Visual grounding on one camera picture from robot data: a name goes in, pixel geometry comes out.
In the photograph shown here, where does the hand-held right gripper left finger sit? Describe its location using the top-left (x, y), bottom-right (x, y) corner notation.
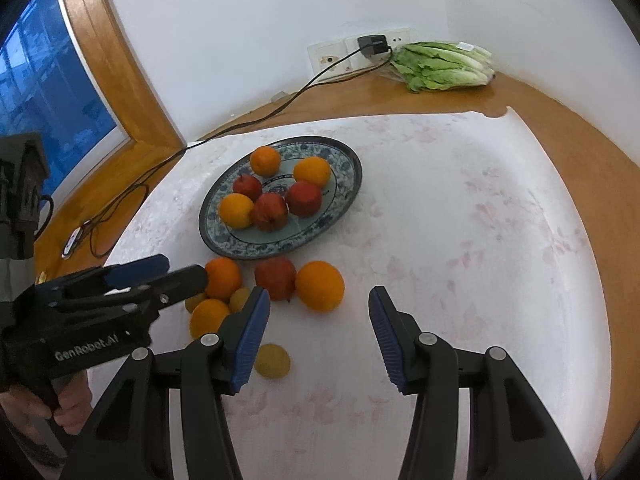
top-left (60, 286), bottom-right (272, 480)

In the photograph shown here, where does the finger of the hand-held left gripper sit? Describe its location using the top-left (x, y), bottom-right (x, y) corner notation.
top-left (57, 265), bottom-right (209, 323)
top-left (32, 254), bottom-right (171, 302)

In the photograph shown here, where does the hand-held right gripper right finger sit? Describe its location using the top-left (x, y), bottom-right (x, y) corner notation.
top-left (368, 286), bottom-right (586, 480)

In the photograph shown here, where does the orange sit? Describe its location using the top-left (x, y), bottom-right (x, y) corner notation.
top-left (204, 257), bottom-right (244, 302)
top-left (293, 156), bottom-right (332, 188)
top-left (249, 146), bottom-right (282, 178)
top-left (294, 261), bottom-right (346, 313)
top-left (189, 298), bottom-right (232, 340)
top-left (218, 193), bottom-right (255, 230)

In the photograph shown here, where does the red apple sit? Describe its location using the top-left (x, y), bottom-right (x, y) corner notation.
top-left (250, 192), bottom-right (289, 232)
top-left (254, 257), bottom-right (298, 303)
top-left (232, 174), bottom-right (264, 202)
top-left (285, 180), bottom-right (323, 217)

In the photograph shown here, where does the blue patterned ceramic plate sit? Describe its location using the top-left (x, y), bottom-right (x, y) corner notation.
top-left (198, 136), bottom-right (363, 261)

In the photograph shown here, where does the person's left hand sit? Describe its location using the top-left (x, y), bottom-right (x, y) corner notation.
top-left (0, 375), bottom-right (94, 433)

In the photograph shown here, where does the white floral tablecloth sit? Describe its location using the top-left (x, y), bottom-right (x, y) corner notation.
top-left (102, 106), bottom-right (613, 480)

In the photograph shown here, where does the blue window pane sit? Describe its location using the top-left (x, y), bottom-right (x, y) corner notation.
top-left (0, 0), bottom-right (118, 161)

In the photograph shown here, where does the bagged green lettuce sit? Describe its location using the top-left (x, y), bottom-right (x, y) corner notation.
top-left (385, 41), bottom-right (496, 93)

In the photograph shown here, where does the black plug-in charger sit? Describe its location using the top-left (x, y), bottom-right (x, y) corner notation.
top-left (357, 34), bottom-right (390, 57)

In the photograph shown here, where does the small white device on cable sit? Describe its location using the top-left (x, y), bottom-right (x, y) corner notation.
top-left (60, 227), bottom-right (85, 260)

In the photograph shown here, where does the wooden window frame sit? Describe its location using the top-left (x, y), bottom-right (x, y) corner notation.
top-left (30, 0), bottom-right (186, 271)

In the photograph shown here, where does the black charger cable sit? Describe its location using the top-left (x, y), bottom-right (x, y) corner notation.
top-left (35, 35), bottom-right (401, 261)

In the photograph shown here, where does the white wall socket round hole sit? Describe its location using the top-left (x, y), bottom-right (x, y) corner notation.
top-left (307, 40), bottom-right (351, 76)

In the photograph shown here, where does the white wall power socket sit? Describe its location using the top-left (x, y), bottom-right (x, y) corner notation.
top-left (345, 29), bottom-right (412, 68)

